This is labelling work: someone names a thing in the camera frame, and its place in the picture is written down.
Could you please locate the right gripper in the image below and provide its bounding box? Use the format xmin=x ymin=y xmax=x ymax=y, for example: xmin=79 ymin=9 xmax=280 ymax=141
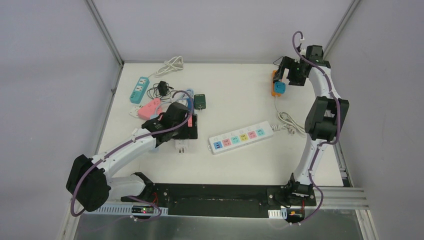
xmin=274 ymin=56 xmax=307 ymax=87

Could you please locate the light blue square adapter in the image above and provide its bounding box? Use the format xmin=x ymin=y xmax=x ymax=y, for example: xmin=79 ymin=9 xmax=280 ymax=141
xmin=273 ymin=81 xmax=286 ymax=96

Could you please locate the orange power strip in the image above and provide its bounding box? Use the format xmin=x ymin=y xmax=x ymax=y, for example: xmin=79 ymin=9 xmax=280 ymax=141
xmin=271 ymin=70 xmax=282 ymax=97

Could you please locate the blue cube adapter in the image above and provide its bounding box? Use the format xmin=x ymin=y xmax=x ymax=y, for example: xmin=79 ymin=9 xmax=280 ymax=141
xmin=187 ymin=97 xmax=195 ymax=115

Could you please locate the dark green cube adapter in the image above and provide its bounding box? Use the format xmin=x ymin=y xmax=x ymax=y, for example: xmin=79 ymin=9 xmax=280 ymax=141
xmin=193 ymin=94 xmax=207 ymax=110

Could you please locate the white cube adapter bear print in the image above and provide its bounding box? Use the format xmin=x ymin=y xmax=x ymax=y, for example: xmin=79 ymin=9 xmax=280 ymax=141
xmin=174 ymin=139 xmax=189 ymax=154

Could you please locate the white long power strip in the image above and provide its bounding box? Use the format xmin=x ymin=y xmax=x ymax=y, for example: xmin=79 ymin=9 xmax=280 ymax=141
xmin=208 ymin=121 xmax=296 ymax=156

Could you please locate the pink square plug adapter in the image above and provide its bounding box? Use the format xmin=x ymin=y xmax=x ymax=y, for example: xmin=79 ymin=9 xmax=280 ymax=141
xmin=187 ymin=115 xmax=193 ymax=128

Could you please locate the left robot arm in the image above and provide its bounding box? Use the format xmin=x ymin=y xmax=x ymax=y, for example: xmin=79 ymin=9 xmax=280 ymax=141
xmin=65 ymin=102 xmax=194 ymax=217

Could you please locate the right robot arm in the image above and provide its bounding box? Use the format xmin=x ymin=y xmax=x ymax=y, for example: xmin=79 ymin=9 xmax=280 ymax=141
xmin=268 ymin=45 xmax=350 ymax=208

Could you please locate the small white plug adapter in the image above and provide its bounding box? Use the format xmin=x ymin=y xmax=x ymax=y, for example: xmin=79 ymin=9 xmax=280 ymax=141
xmin=131 ymin=128 xmax=138 ymax=136

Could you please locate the pink triangular power strip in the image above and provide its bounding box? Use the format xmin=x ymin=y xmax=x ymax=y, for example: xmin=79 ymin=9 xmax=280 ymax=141
xmin=137 ymin=97 xmax=163 ymax=120

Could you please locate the teal power strip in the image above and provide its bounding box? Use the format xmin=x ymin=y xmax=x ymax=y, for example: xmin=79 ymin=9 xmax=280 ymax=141
xmin=129 ymin=76 xmax=150 ymax=104

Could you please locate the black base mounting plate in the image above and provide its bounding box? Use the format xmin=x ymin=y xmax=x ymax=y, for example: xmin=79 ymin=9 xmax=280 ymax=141
xmin=137 ymin=183 xmax=317 ymax=218

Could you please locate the light blue coiled cable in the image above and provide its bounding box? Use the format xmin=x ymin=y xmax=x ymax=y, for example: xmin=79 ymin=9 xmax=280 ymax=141
xmin=153 ymin=88 xmax=195 ymax=115

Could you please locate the black power adapter with cable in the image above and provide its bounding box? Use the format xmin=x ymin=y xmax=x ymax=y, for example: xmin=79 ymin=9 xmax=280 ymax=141
xmin=146 ymin=80 xmax=176 ymax=101

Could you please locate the white coiled cable top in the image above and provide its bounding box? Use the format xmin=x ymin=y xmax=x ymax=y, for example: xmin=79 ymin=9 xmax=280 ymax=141
xmin=147 ymin=55 xmax=184 ymax=79

